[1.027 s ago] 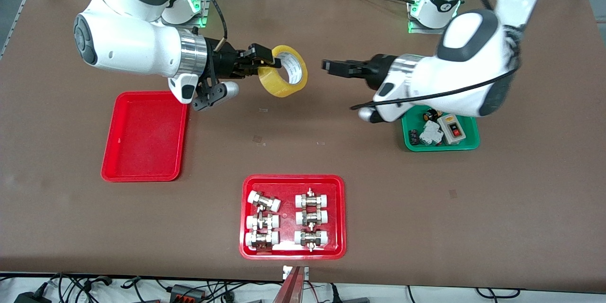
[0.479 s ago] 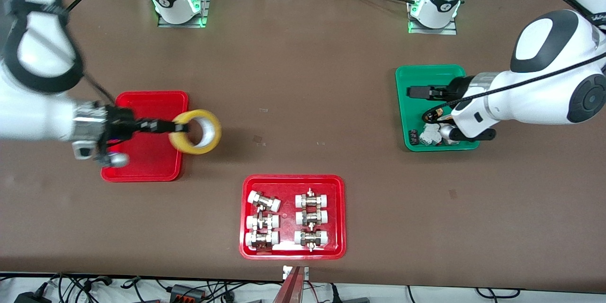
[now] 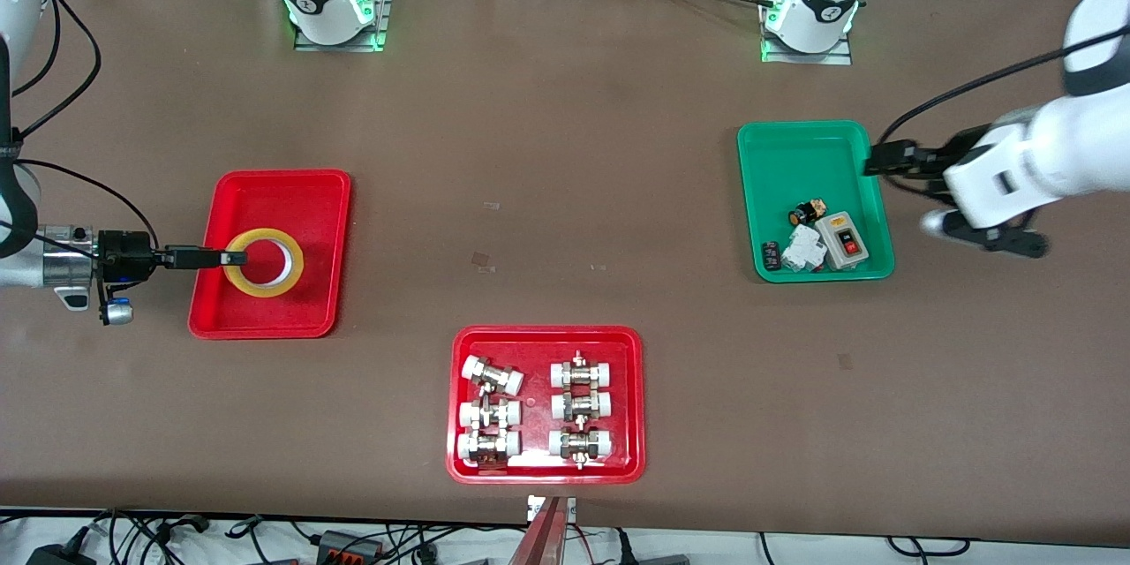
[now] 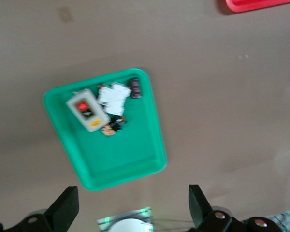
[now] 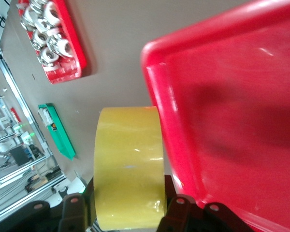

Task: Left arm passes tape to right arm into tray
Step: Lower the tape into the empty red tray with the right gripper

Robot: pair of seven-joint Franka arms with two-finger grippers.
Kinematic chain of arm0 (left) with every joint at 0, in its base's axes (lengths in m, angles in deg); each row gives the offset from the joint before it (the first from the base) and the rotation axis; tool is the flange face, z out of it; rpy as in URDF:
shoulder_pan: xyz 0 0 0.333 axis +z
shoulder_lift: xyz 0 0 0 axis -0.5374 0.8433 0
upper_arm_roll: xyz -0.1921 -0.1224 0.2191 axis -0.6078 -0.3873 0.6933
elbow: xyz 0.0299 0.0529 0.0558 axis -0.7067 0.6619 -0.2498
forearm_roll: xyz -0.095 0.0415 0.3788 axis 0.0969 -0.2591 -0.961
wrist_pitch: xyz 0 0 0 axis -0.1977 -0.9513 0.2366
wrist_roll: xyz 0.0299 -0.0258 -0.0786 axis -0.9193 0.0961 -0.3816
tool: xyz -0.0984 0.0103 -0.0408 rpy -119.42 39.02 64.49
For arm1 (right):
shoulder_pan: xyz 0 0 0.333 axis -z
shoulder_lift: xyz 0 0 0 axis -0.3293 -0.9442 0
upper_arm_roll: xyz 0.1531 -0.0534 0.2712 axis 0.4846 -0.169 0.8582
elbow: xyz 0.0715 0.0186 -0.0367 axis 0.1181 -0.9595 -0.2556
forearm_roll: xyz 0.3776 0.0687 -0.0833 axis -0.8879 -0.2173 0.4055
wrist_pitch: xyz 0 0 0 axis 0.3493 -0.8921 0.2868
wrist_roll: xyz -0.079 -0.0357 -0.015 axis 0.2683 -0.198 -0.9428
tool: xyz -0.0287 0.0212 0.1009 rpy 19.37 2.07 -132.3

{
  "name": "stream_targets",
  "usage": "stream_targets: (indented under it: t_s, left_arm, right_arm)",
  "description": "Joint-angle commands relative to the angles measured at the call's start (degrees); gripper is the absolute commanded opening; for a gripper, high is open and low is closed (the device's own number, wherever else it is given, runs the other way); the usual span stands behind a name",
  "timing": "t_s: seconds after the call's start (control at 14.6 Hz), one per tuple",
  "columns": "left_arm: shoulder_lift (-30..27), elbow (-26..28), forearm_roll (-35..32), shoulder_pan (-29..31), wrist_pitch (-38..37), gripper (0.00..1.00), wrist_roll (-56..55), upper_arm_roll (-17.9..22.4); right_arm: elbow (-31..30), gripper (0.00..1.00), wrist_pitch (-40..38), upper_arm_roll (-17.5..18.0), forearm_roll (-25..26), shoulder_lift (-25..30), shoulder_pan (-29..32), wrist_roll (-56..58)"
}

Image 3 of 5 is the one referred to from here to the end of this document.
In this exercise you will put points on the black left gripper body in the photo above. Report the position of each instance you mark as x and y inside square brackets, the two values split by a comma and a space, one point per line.
[958, 144]

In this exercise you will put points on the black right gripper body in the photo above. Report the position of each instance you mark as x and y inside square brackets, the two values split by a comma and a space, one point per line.
[124, 255]

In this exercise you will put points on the yellow tape roll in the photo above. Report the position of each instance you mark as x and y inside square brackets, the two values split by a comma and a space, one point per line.
[297, 265]

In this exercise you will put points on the green plastic tray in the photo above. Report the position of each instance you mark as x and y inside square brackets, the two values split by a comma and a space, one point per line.
[803, 168]

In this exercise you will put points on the empty red plastic tray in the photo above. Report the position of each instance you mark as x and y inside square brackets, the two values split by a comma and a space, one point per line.
[274, 194]

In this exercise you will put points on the red tray holding valves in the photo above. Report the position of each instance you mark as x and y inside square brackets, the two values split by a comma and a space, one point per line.
[534, 371]

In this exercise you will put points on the black round push button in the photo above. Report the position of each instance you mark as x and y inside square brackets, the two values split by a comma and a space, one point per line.
[802, 215]

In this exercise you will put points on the white circuit breaker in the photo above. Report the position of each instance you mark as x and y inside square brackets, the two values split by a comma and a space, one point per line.
[802, 249]

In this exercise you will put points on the small black relay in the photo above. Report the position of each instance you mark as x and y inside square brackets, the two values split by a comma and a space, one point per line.
[771, 256]

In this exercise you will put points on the tilted metal valve white caps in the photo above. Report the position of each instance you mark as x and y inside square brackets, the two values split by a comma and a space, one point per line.
[494, 375]

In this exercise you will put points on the white marker plate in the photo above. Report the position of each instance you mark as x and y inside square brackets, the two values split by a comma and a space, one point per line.
[533, 508]

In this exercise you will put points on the grey switch box red button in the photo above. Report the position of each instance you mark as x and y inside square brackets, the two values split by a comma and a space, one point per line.
[843, 243]

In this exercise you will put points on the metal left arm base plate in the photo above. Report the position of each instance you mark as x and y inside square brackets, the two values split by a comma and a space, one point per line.
[808, 58]

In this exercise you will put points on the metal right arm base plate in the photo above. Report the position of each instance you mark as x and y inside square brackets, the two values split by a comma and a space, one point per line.
[340, 45]

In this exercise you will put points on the red camera pole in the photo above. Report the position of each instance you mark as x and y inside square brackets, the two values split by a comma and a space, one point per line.
[543, 543]

